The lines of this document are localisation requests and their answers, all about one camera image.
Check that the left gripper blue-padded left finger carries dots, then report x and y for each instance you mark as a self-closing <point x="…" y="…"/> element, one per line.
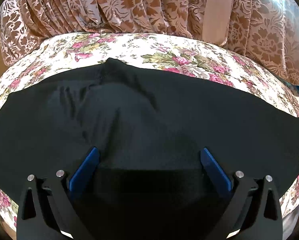
<point x="83" y="172"/>

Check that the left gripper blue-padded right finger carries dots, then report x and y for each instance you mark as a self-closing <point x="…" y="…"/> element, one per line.
<point x="216" y="174"/>

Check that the black pants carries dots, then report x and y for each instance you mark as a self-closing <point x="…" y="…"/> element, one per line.
<point x="149" y="127"/>

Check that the brown floral curtain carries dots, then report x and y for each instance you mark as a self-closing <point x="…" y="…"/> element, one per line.
<point x="266" y="31"/>

